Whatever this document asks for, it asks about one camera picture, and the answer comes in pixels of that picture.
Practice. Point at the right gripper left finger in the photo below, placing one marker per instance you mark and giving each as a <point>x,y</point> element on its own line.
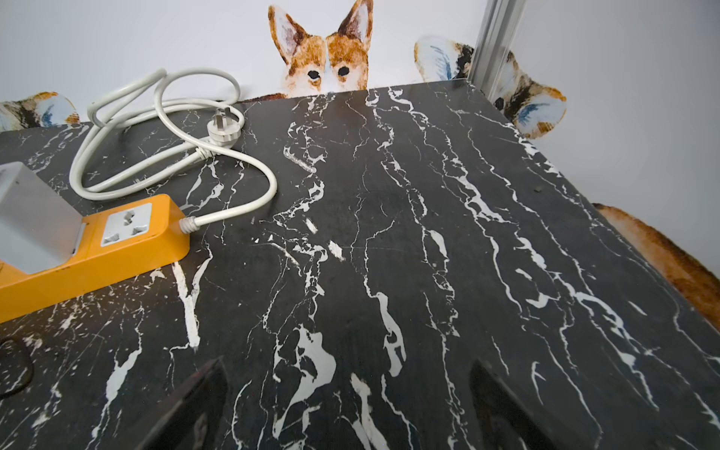
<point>187,419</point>

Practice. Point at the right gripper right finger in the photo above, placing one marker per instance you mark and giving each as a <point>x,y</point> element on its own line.
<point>501,416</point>

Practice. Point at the white charger adapter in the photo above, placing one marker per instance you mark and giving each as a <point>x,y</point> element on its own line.
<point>39,229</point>

